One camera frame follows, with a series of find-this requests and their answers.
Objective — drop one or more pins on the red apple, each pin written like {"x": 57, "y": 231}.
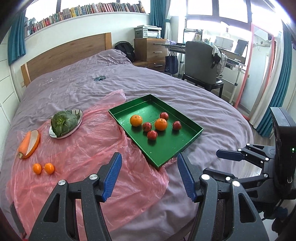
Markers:
{"x": 164, "y": 115}
{"x": 176, "y": 125}
{"x": 152, "y": 135}
{"x": 146, "y": 127}

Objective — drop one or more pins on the right teal curtain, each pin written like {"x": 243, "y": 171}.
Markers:
{"x": 160, "y": 16}

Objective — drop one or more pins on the desk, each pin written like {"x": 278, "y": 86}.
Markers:
{"x": 234, "y": 62}

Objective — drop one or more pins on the black backpack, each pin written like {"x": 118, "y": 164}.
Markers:
{"x": 127, "y": 49}

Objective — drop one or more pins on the white enamel plate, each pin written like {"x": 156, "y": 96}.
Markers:
{"x": 75, "y": 111}

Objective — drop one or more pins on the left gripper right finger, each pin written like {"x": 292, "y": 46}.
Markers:
{"x": 225, "y": 209}

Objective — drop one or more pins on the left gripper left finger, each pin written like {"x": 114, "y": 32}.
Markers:
{"x": 58, "y": 220}

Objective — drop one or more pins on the white sliding wardrobe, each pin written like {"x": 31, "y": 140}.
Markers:
{"x": 9, "y": 98}

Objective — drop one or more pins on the carrot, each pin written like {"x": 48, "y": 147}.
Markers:
{"x": 23, "y": 147}

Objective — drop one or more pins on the large orange front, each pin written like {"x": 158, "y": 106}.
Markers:
{"x": 136, "y": 120}

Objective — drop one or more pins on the white printer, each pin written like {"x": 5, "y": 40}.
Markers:
{"x": 147, "y": 31}

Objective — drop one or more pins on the teal curtain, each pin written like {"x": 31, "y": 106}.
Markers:
{"x": 160, "y": 16}
{"x": 16, "y": 41}

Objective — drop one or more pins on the left teal curtain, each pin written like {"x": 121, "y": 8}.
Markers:
{"x": 16, "y": 41}

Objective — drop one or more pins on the grey office chair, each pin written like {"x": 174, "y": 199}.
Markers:
{"x": 204, "y": 65}

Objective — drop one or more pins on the wooden drawer chest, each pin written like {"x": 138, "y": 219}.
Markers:
{"x": 151, "y": 51}

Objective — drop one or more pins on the pink plastic sheet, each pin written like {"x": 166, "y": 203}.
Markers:
{"x": 137, "y": 188}

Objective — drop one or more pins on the green rectangular tray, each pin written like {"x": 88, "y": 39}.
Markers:
{"x": 169, "y": 142}

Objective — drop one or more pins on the black smartphone red case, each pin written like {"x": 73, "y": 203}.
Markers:
{"x": 17, "y": 220}

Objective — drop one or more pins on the dark blue tote bag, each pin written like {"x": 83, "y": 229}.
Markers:
{"x": 171, "y": 65}

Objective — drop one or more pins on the orange oval dish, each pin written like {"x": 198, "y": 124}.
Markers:
{"x": 34, "y": 141}

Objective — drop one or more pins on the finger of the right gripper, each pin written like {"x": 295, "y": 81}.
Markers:
{"x": 220, "y": 175}
{"x": 230, "y": 155}

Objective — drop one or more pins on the small dark object on bed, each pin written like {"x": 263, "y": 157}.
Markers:
{"x": 100, "y": 78}

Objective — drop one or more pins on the wooden headboard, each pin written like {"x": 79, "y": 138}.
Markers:
{"x": 64, "y": 55}

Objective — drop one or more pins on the row of books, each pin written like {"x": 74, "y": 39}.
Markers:
{"x": 41, "y": 14}

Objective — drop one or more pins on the pink vertical pole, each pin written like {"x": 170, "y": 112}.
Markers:
{"x": 248, "y": 61}

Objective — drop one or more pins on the green leafy cabbage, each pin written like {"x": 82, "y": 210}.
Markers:
{"x": 64, "y": 122}

